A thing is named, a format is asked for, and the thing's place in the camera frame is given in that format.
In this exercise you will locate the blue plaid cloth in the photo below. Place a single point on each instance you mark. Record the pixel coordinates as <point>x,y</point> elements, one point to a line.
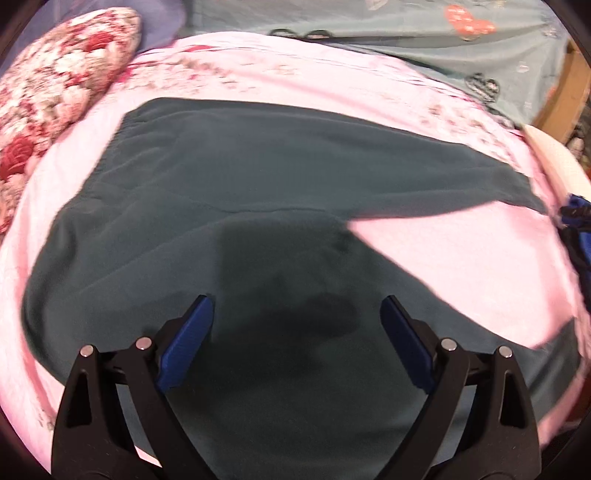
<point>154,27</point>

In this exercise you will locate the red white floral quilt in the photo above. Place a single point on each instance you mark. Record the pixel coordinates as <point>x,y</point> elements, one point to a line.
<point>55,92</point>

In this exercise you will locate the wooden bed frame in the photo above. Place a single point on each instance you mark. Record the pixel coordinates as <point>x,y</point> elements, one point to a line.
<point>565,97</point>

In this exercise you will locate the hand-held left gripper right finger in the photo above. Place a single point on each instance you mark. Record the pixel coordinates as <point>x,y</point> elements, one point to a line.
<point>408,344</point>

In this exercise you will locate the white pillow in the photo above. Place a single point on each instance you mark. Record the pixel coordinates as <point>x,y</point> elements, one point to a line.
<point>561,168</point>

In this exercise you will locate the dark grey pants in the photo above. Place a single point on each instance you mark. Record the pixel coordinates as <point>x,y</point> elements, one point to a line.
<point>277,184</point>

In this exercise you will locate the pink floral bedsheet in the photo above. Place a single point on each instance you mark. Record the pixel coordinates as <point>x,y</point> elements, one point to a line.
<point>461,258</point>

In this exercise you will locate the teal heart-print cloth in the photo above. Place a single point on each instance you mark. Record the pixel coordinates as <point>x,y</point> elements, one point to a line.
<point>392,37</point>

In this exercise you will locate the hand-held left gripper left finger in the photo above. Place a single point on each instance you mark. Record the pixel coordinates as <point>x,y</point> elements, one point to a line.
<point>184,344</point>

